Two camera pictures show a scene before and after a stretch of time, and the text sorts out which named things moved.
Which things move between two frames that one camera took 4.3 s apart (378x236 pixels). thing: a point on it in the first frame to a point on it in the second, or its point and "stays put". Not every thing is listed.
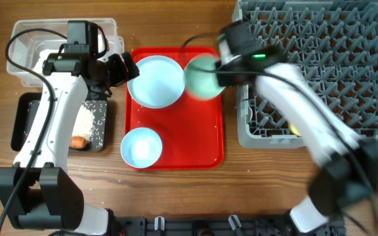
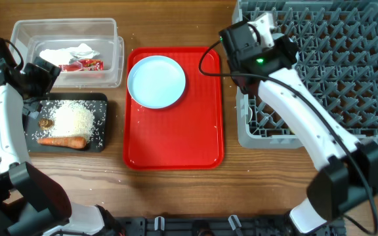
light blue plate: [160, 84] stays put
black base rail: [216, 226] stays put
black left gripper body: [114, 74] to [39, 81]
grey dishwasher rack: [347, 50] stays put
